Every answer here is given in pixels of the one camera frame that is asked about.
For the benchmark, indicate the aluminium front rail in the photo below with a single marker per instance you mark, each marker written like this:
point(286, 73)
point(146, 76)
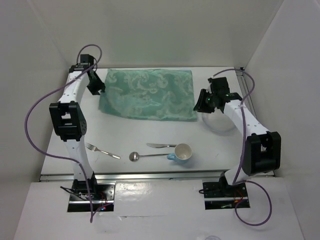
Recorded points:
point(146, 176)

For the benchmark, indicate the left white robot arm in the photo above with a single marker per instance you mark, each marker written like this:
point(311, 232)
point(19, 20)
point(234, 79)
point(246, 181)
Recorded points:
point(70, 125)

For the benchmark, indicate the white ceramic plate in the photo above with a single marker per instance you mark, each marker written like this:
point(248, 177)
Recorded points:
point(218, 122)

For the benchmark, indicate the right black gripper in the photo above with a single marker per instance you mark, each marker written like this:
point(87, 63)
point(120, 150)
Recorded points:
point(200, 105)

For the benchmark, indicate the light blue mug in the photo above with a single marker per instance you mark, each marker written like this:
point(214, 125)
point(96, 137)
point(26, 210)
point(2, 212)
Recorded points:
point(182, 154)

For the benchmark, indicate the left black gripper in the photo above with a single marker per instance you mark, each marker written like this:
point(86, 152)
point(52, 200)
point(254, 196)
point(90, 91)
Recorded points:
point(94, 90)

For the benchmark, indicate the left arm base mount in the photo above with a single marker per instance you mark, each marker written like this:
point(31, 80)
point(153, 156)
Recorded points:
point(102, 199)

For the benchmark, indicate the silver fork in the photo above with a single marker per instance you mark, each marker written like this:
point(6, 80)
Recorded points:
point(93, 148)

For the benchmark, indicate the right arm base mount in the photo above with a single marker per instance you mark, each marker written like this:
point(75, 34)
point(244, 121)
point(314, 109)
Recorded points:
point(218, 196)

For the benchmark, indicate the silver spoon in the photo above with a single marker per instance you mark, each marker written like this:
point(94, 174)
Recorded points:
point(135, 156)

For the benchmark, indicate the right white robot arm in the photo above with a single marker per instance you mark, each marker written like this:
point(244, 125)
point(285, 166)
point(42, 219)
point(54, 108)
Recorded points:
point(261, 148)

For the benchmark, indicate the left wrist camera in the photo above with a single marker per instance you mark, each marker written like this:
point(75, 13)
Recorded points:
point(87, 59)

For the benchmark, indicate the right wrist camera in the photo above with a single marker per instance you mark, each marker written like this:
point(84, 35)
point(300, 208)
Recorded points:
point(218, 85)

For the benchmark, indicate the silver table knife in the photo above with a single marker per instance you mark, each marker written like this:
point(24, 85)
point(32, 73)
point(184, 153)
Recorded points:
point(159, 145)

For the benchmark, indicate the green satin placemat cloth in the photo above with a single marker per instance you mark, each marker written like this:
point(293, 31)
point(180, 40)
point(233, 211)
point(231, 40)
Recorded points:
point(152, 94)

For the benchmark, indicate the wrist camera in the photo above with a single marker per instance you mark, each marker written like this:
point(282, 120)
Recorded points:
point(87, 59)
point(218, 85)

